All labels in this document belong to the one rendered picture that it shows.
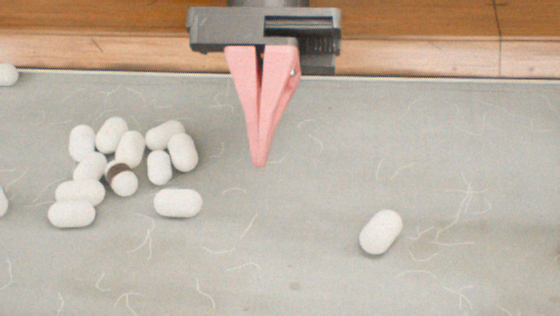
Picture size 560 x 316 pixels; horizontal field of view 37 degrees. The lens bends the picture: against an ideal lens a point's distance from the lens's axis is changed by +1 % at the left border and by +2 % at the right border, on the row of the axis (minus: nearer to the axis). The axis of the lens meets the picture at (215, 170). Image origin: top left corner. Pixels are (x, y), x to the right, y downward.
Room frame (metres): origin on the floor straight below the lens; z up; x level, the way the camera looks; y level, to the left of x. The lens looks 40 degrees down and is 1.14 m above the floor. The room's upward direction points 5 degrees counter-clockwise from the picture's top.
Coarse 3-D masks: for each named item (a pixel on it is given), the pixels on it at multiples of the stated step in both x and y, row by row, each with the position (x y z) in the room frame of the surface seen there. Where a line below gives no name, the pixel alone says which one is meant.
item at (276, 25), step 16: (240, 0) 0.49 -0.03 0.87; (256, 0) 0.48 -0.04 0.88; (272, 0) 0.48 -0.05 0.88; (288, 0) 0.48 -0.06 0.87; (304, 0) 0.49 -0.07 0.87; (192, 16) 0.48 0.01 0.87; (272, 16) 0.47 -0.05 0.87; (288, 16) 0.47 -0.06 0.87; (304, 16) 0.47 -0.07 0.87; (320, 16) 0.47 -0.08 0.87; (336, 16) 0.46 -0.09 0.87; (272, 32) 0.48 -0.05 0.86; (288, 32) 0.47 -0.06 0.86; (304, 32) 0.47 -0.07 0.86; (320, 32) 0.47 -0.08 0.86; (336, 32) 0.46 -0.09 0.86; (336, 48) 0.49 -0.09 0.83
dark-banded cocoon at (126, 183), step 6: (114, 162) 0.47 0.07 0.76; (120, 162) 0.47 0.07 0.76; (120, 174) 0.46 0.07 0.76; (126, 174) 0.46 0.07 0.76; (132, 174) 0.46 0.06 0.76; (114, 180) 0.46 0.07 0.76; (120, 180) 0.46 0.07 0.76; (126, 180) 0.45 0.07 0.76; (132, 180) 0.46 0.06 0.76; (114, 186) 0.45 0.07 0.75; (120, 186) 0.45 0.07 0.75; (126, 186) 0.45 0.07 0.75; (132, 186) 0.45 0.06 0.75; (120, 192) 0.45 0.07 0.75; (126, 192) 0.45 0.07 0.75; (132, 192) 0.45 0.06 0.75
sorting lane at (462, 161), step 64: (0, 128) 0.56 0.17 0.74; (64, 128) 0.55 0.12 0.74; (128, 128) 0.54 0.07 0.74; (192, 128) 0.53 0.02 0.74; (320, 128) 0.52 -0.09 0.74; (384, 128) 0.51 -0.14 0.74; (448, 128) 0.50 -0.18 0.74; (512, 128) 0.49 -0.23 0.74; (256, 192) 0.45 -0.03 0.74; (320, 192) 0.44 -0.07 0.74; (384, 192) 0.43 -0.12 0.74; (448, 192) 0.43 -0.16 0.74; (512, 192) 0.42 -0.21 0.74; (0, 256) 0.41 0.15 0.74; (64, 256) 0.40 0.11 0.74; (128, 256) 0.39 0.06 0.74; (192, 256) 0.39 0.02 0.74; (256, 256) 0.38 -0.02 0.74; (320, 256) 0.38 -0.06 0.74; (384, 256) 0.37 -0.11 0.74; (448, 256) 0.37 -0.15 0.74; (512, 256) 0.36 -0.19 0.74
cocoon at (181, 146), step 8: (176, 136) 0.50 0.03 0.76; (184, 136) 0.50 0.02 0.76; (168, 144) 0.50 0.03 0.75; (176, 144) 0.49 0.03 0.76; (184, 144) 0.49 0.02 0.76; (192, 144) 0.49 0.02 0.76; (176, 152) 0.48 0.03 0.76; (184, 152) 0.48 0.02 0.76; (192, 152) 0.48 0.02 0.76; (176, 160) 0.48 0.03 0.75; (184, 160) 0.47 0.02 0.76; (192, 160) 0.47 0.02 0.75; (184, 168) 0.47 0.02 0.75; (192, 168) 0.48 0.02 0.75
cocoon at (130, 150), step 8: (128, 136) 0.50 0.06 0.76; (136, 136) 0.50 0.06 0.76; (120, 144) 0.50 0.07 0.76; (128, 144) 0.49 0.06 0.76; (136, 144) 0.50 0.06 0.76; (144, 144) 0.50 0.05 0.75; (120, 152) 0.49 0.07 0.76; (128, 152) 0.49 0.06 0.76; (136, 152) 0.49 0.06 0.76; (128, 160) 0.48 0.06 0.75; (136, 160) 0.48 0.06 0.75
